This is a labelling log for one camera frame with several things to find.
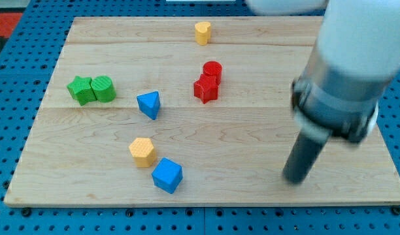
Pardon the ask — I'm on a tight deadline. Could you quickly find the blue triangle block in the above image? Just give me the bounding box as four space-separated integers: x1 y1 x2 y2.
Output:
137 91 161 120

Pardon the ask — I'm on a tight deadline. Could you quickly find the green star block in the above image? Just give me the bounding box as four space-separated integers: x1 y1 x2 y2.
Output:
67 76 97 106

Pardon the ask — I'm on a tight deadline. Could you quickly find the green cylinder block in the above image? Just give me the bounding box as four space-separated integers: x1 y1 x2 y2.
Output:
91 75 116 102

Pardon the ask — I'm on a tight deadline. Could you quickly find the blue cube block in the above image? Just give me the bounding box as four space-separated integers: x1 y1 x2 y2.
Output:
151 157 183 194

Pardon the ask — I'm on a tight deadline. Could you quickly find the yellow heart block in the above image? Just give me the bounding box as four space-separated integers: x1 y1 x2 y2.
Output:
194 22 211 46

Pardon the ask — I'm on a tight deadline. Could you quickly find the red star block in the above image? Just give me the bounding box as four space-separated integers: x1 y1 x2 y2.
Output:
193 74 218 104

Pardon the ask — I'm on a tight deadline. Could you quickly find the wooden board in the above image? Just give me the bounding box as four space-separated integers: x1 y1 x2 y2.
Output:
4 16 400 208

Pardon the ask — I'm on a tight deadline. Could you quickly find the red cylinder block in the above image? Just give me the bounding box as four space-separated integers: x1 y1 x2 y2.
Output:
203 61 223 86

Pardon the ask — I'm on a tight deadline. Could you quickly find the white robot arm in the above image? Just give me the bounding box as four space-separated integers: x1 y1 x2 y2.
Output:
247 0 400 144

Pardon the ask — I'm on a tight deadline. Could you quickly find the yellow hexagon block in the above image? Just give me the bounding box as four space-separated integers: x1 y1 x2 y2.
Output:
129 137 157 168

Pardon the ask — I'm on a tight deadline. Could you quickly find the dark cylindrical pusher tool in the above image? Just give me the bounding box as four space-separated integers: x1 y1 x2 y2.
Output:
282 130 329 185

